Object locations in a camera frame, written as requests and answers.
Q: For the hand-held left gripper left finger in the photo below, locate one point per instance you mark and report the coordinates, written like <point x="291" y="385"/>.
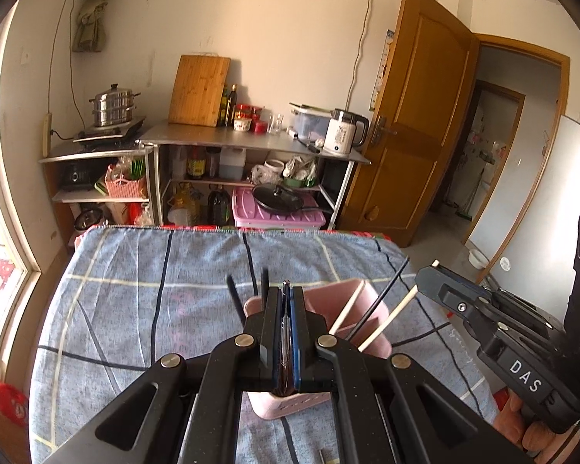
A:
<point x="270" y="338"/>

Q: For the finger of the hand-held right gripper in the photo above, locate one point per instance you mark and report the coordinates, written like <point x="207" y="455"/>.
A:
<point x="527" y="316"/>
<point x="454" y="295"/>

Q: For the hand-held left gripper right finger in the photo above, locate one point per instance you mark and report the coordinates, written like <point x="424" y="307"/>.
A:
<point x="302" y="338"/>

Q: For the light wooden chopstick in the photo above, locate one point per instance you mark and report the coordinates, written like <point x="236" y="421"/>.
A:
<point x="346" y="308"/>
<point x="386" y="321"/>

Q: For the pink utensil basket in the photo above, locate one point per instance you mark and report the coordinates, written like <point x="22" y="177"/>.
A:
<point x="290" y="406"/>

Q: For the person's right hand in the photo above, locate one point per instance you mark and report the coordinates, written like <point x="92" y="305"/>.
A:
<point x="527" y="428"/>

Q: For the white floor basin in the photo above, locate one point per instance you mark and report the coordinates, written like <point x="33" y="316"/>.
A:
<point x="477" y="259"/>

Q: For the colourful striped blanket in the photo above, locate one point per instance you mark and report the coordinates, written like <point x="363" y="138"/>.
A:
<point x="280" y="232"/>

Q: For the silver refrigerator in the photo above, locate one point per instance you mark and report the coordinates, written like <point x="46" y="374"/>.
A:
<point x="536" y="203"/>

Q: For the pink plastic storage box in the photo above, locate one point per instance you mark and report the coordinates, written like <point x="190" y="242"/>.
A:
<point x="246" y="212"/>

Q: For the black frying pan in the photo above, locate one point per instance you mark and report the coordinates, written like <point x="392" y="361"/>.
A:
<point x="278" y="198"/>

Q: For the blue plaid tablecloth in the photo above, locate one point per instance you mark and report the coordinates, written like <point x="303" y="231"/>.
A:
<point x="125" y="324"/>

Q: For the yellow cooking oil jug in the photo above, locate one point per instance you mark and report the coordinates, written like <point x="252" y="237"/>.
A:
<point x="183" y="208"/>

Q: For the wooden door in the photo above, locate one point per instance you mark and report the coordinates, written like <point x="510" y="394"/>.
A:
<point x="411" y="130"/>

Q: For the white plastic jug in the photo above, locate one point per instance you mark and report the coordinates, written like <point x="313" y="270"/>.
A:
<point x="232" y="164"/>

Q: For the soy sauce bottle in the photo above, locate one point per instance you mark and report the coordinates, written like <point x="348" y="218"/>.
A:
<point x="196" y="164"/>

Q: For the white electric kettle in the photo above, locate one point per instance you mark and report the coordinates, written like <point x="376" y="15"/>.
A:
<point x="341" y="135"/>

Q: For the steel kitchen counter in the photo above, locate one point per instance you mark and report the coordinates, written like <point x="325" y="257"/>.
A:
<point x="222" y="136"/>

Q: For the pink woven basket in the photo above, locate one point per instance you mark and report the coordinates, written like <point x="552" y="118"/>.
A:
<point x="125" y="187"/>

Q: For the clear drinking glass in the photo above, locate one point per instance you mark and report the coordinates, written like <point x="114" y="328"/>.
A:
<point x="276" y="124"/>

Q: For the clear plastic container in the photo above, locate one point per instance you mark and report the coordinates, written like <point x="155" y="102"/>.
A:
<point x="309" y="123"/>

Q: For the red lidded jars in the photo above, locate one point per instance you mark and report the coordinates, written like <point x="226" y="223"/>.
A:
<point x="249" y="118"/>

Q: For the dark oil bottle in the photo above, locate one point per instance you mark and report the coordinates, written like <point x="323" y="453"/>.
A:
<point x="229" y="106"/>

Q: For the low steel stand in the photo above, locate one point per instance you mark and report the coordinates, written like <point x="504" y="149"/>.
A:
<point x="92" y="154"/>

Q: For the bamboo cutting board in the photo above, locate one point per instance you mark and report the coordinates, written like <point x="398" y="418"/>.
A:
<point x="198" y="89"/>

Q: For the black induction cooker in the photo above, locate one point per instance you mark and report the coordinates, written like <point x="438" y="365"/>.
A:
<point x="109" y="131"/>

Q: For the red plastic bag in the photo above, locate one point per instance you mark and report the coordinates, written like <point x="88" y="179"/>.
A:
<point x="7" y="403"/>

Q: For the steel steamer pot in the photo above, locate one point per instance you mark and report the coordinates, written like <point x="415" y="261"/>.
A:
<point x="113" y="106"/>

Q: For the beige power strip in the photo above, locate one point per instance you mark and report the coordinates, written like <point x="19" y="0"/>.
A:
<point x="48" y="133"/>

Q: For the wall calendar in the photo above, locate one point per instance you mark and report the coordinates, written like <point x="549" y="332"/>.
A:
<point x="382" y="70"/>

